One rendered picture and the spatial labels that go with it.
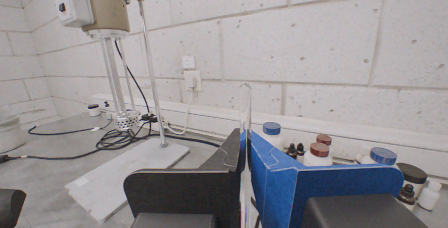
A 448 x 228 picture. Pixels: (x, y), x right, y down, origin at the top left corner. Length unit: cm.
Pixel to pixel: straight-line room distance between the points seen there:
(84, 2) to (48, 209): 47
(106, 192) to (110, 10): 43
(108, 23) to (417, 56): 72
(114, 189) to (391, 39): 79
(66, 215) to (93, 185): 8
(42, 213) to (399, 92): 91
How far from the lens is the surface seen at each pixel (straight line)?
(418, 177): 54
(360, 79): 56
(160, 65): 81
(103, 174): 59
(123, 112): 51
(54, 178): 70
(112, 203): 48
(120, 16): 47
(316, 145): 43
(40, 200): 63
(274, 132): 44
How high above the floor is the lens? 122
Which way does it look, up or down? 16 degrees down
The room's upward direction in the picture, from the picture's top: 3 degrees counter-clockwise
